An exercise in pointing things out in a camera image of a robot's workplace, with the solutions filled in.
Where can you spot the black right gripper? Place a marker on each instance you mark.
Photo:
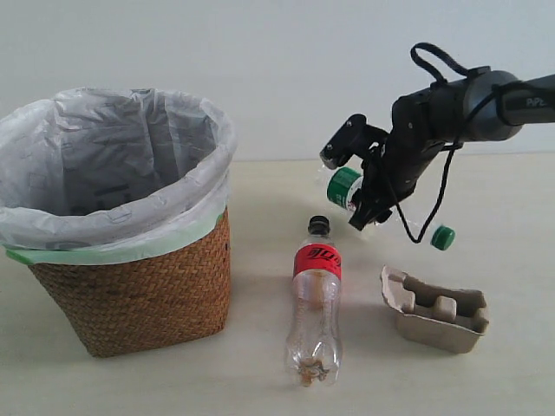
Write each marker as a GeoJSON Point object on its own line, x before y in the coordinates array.
{"type": "Point", "coordinates": [422, 124]}

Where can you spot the green label clear bottle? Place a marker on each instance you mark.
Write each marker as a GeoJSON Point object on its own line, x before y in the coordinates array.
{"type": "Point", "coordinates": [340, 186]}

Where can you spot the grey cardboard pulp tray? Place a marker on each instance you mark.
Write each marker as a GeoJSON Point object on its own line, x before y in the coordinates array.
{"type": "Point", "coordinates": [451, 320]}

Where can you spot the red label cola bottle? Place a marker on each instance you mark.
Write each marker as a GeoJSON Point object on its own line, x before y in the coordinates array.
{"type": "Point", "coordinates": [313, 347]}

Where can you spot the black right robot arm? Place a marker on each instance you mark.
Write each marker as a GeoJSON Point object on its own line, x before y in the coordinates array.
{"type": "Point", "coordinates": [488, 106]}

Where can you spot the woven wicker trash basket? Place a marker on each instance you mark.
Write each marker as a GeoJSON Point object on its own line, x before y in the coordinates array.
{"type": "Point", "coordinates": [153, 303]}

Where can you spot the white green plastic bin liner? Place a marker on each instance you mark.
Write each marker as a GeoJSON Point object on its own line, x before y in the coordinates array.
{"type": "Point", "coordinates": [95, 176]}

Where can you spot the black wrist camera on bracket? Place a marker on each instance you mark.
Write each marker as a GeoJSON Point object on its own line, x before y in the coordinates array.
{"type": "Point", "coordinates": [356, 137]}

